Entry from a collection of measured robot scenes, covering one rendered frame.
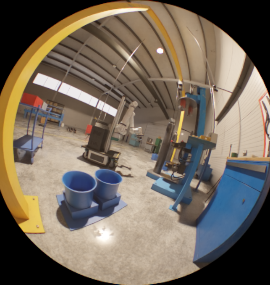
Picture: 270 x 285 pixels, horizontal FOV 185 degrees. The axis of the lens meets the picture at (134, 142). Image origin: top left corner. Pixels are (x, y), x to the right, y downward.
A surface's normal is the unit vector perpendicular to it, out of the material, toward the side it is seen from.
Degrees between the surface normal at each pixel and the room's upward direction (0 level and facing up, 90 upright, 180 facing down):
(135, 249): 0
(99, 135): 90
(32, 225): 0
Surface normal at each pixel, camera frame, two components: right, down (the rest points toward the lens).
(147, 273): 0.29, -0.96
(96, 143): 0.07, 0.05
